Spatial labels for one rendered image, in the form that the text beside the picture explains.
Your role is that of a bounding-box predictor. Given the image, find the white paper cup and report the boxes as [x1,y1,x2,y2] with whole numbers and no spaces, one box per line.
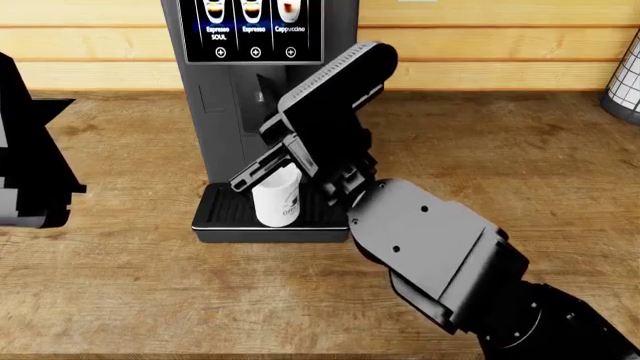
[251,162,303,229]

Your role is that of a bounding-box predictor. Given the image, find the black drip tray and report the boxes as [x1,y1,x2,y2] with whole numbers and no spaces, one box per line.
[191,182,351,244]

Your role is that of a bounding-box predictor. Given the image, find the white wire mesh basket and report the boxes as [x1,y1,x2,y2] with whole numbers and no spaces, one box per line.
[599,28,640,127]

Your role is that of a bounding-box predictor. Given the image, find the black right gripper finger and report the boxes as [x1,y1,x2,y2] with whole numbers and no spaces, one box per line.
[283,134,319,178]
[228,143,293,194]

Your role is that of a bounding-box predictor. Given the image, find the dark grey coffee machine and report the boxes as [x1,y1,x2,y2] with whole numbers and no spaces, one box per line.
[160,0,362,244]

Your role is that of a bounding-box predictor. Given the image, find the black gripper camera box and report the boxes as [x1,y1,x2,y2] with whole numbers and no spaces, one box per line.
[276,41,400,114]

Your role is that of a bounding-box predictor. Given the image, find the coffee machine touch screen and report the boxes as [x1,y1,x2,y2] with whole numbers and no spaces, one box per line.
[178,0,324,65]

